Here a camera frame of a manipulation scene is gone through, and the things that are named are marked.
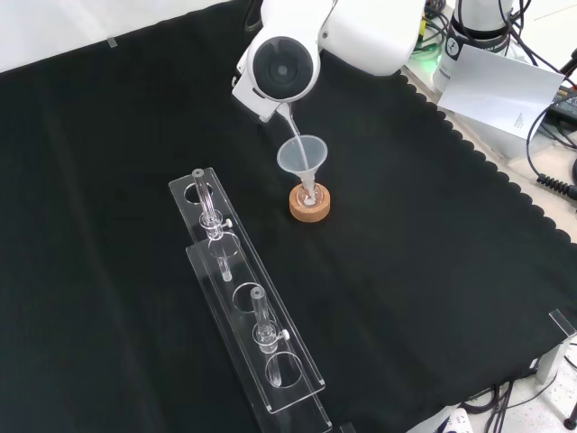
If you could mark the clear acrylic funnel stand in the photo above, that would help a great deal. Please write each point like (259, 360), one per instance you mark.
(252, 325)

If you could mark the black bench cloth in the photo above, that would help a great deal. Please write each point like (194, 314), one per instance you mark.
(405, 225)

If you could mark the glass round-bottom flask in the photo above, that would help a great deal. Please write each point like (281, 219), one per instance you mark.
(315, 195)

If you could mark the white labelled container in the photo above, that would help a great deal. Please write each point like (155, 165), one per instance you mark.
(445, 67)

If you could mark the grey metal bench clamp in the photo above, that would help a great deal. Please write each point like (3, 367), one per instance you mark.
(347, 428)
(556, 343)

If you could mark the grey tape piece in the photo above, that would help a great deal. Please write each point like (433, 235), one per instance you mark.
(112, 43)

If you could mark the white paper sheet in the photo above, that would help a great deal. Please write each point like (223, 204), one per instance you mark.
(496, 85)

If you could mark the white power strip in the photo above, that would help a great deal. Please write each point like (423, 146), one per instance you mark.
(455, 421)

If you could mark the translucent plastic funnel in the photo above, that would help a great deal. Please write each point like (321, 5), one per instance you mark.
(295, 155)

